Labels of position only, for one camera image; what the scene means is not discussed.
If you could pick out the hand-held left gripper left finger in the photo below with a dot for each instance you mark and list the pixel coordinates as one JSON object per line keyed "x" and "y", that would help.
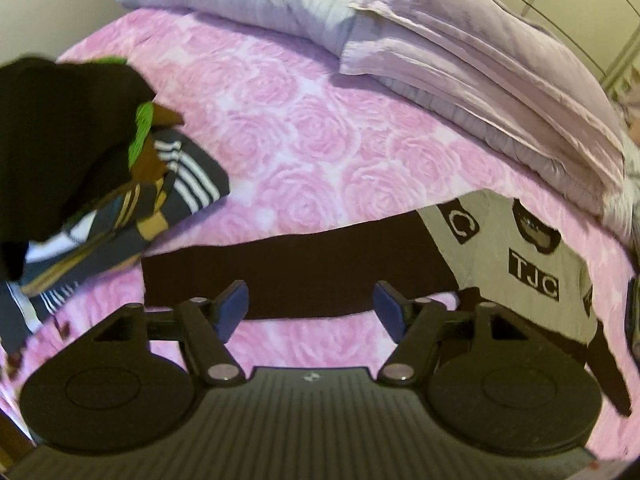
{"x": 232, "y": 310}

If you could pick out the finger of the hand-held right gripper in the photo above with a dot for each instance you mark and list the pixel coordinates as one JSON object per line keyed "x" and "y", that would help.
{"x": 634, "y": 310}

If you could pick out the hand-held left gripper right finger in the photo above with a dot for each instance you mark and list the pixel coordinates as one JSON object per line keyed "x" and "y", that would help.
{"x": 392, "y": 310}

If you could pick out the grey sweater with black sleeves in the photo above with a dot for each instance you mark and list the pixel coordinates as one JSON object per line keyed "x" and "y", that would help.
{"x": 310, "y": 265}

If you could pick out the grey white blanket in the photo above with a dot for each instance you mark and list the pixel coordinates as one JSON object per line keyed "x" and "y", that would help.
{"x": 627, "y": 180}

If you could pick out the navy striped garment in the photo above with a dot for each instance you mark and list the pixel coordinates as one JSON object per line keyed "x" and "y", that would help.
{"x": 185, "y": 180}

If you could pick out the pink floral bedsheet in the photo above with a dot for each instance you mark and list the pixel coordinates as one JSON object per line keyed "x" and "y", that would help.
{"x": 300, "y": 135}

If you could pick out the black garment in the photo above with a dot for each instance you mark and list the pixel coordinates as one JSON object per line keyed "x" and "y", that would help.
{"x": 60, "y": 135}

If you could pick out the folded lilac quilt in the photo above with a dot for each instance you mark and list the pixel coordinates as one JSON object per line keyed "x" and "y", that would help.
{"x": 475, "y": 75}

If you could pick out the grey pillow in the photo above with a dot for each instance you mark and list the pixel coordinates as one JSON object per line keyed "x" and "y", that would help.
{"x": 260, "y": 0}

